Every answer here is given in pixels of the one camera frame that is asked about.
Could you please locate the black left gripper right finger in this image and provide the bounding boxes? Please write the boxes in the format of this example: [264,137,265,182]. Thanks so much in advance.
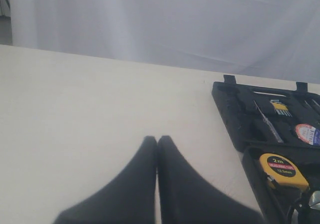
[157,135,265,224]

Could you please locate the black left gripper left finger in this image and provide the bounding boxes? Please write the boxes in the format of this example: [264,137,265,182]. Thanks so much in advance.
[54,136,157,224]

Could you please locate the yellow 2m tape measure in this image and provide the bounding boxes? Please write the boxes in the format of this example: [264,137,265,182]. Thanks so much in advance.
[259,153,310,192]

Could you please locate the black plastic tool case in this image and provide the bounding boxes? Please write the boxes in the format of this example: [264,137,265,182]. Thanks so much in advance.
[211,75,320,224]

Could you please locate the black electrical tape roll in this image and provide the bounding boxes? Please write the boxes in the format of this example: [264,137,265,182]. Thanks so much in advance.
[295,123,320,147]

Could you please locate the clear test pen screwdriver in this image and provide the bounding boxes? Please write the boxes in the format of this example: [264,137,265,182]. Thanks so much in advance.
[253,100,284,143]

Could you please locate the yellow hex key set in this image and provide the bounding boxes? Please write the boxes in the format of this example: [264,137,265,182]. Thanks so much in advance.
[270,99,292,117]

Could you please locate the middle yellow black screwdriver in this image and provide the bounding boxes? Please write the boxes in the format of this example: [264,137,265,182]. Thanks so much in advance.
[304,99,320,114]

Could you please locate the steel claw hammer black handle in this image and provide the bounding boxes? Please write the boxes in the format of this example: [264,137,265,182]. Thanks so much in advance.
[286,206,310,224]

